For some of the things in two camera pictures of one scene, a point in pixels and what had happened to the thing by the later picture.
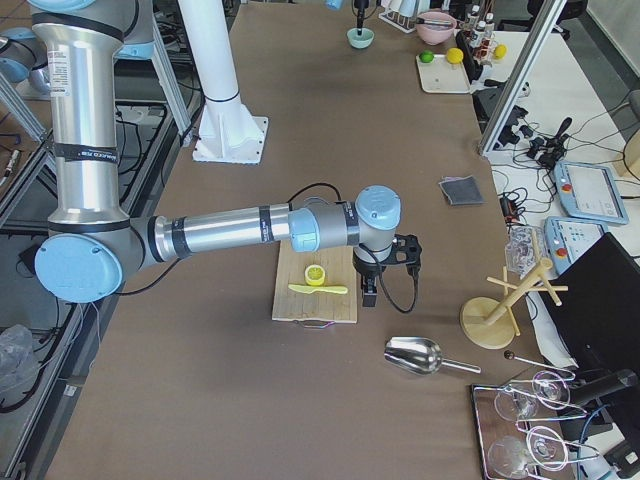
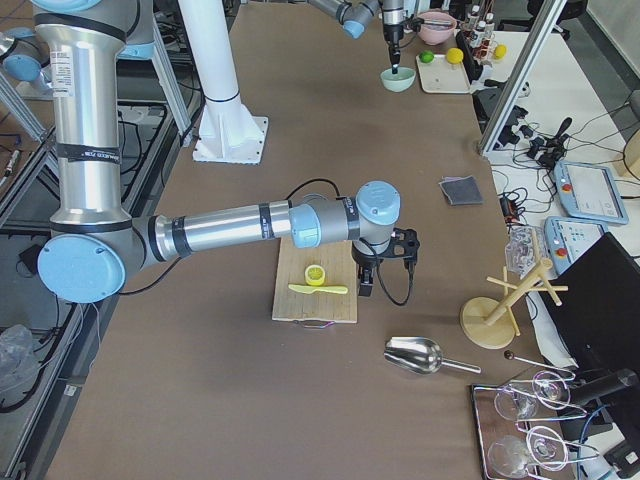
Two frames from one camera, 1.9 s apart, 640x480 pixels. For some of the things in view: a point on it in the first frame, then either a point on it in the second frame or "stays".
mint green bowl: x=362 y=41 → x=397 y=82
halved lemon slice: x=314 y=275 stays
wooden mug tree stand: x=490 y=324 stays
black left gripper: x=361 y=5 → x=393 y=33
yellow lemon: x=454 y=55 stays
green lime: x=426 y=56 stays
